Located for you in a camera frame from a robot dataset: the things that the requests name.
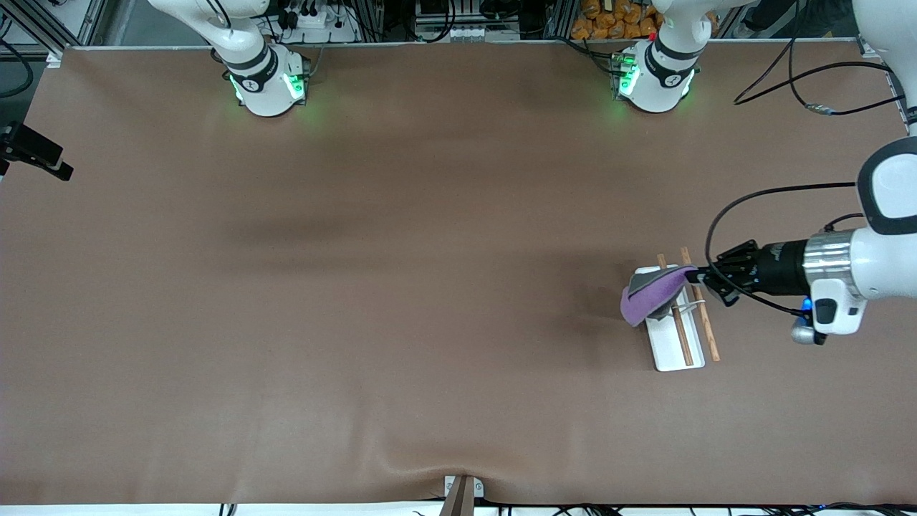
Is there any grey and purple towel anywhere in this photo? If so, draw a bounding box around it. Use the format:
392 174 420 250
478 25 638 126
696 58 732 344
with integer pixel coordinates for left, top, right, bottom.
620 264 700 329

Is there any white rack with wooden rods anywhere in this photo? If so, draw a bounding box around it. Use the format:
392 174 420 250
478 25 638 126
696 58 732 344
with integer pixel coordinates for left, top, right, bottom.
635 247 721 373

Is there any bag of orange items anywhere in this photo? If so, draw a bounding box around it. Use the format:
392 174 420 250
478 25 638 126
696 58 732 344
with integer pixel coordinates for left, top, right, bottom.
571 0 663 41

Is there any white power strip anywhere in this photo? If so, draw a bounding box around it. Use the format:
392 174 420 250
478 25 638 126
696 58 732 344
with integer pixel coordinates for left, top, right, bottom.
276 2 359 44

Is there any brown table cover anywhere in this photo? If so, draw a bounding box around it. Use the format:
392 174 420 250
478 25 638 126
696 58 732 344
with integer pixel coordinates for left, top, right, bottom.
0 39 917 507

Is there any white connector strip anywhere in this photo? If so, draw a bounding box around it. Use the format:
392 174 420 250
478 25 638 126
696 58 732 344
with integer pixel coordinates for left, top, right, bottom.
416 23 522 44

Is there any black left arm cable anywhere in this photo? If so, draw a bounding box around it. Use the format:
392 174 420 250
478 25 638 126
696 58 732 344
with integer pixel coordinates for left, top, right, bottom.
705 29 905 317

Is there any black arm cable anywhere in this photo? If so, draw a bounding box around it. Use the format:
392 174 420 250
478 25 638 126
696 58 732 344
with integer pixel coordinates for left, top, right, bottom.
705 29 905 317
0 39 35 100

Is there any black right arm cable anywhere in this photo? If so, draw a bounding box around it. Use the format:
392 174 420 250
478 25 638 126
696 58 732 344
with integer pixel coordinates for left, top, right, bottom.
0 39 35 100

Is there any aluminium frame profile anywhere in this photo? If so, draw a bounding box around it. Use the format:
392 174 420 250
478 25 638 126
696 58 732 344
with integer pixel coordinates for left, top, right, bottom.
0 0 108 57

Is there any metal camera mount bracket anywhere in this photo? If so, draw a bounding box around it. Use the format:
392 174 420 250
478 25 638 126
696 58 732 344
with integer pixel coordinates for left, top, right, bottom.
438 475 485 516

